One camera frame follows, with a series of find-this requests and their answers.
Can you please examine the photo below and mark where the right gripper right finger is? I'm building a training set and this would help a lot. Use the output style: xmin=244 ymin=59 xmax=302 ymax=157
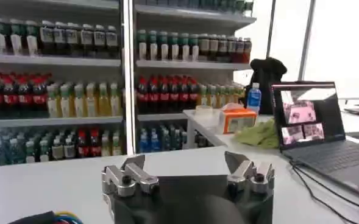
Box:
xmin=224 ymin=151 xmax=275 ymax=195

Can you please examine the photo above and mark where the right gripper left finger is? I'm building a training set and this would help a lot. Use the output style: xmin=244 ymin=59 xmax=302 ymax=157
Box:
xmin=101 ymin=154 xmax=160 ymax=198

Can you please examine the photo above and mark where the green cloth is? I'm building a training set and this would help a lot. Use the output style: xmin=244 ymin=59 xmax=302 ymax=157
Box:
xmin=233 ymin=119 xmax=280 ymax=150

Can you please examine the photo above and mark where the orange tissue box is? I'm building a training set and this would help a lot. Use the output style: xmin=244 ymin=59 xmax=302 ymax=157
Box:
xmin=219 ymin=102 xmax=258 ymax=135

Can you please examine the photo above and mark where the white desk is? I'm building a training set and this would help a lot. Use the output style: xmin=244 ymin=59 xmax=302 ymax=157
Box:
xmin=183 ymin=108 xmax=359 ymax=150

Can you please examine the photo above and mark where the dark grey open laptop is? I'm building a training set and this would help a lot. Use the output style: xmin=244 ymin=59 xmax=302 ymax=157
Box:
xmin=270 ymin=80 xmax=359 ymax=199

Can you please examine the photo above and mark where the clear plastic container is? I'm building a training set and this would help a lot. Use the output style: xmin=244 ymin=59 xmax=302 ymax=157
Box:
xmin=195 ymin=105 xmax=222 ymax=123

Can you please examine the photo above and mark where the blue-label water bottle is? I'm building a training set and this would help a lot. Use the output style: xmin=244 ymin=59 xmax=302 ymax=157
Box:
xmin=246 ymin=82 xmax=263 ymax=114

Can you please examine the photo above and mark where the black bag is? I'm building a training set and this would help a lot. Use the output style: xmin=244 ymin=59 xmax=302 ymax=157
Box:
xmin=245 ymin=57 xmax=288 ymax=116

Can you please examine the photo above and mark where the shelf unit with bottles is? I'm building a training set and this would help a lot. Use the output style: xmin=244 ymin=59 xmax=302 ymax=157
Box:
xmin=0 ymin=0 xmax=130 ymax=167
xmin=132 ymin=0 xmax=257 ymax=155

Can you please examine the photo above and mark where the black laptop cable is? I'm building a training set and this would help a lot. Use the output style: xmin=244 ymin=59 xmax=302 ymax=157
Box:
xmin=289 ymin=160 xmax=359 ymax=224

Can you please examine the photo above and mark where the coloured wire bundle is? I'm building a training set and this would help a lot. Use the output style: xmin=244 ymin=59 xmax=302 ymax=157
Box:
xmin=7 ymin=210 xmax=85 ymax=224

